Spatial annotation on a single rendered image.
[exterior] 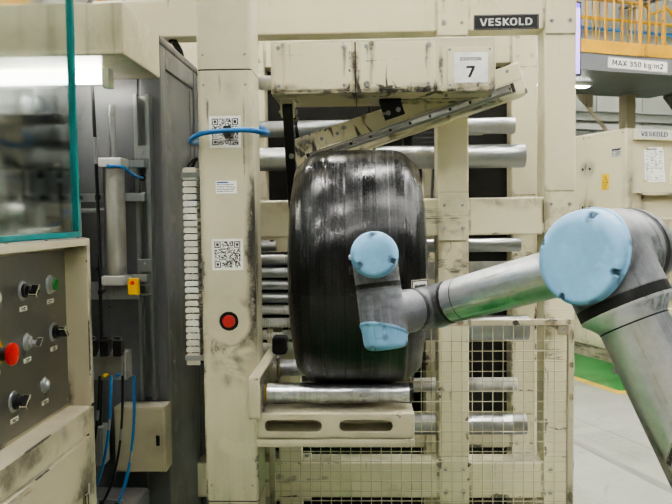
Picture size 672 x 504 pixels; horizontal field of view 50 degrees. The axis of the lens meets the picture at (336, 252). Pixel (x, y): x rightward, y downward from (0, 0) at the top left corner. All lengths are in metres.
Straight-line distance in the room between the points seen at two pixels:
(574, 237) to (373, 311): 0.38
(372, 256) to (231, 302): 0.67
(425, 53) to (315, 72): 0.30
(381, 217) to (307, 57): 0.64
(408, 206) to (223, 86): 0.53
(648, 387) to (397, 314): 0.42
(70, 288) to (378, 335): 0.77
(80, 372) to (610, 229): 1.19
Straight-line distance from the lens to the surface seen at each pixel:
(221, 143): 1.75
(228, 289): 1.75
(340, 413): 1.68
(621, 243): 0.91
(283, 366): 1.97
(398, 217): 1.54
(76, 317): 1.69
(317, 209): 1.55
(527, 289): 1.15
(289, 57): 2.03
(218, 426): 1.82
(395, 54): 2.02
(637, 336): 0.93
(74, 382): 1.72
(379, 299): 1.17
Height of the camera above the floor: 1.31
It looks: 3 degrees down
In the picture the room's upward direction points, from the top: 1 degrees counter-clockwise
